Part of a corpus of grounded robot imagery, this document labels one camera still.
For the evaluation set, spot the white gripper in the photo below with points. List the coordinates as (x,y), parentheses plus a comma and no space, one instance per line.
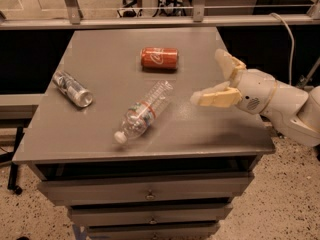
(255,90)

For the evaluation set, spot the clear plastic water bottle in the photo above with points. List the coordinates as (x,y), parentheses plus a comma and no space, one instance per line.
(140,116)

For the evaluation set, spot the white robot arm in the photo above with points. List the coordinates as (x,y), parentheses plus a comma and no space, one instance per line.
(293,112)

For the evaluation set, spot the orange soda can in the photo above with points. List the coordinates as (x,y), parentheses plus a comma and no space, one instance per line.
(159,58)

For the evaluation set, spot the grey drawer cabinet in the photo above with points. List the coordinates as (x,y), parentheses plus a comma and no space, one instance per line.
(142,162)

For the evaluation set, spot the silver aluminium can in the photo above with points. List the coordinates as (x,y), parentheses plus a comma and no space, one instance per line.
(72,89)

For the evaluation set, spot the grey metal railing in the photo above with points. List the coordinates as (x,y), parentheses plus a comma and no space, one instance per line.
(115,14)

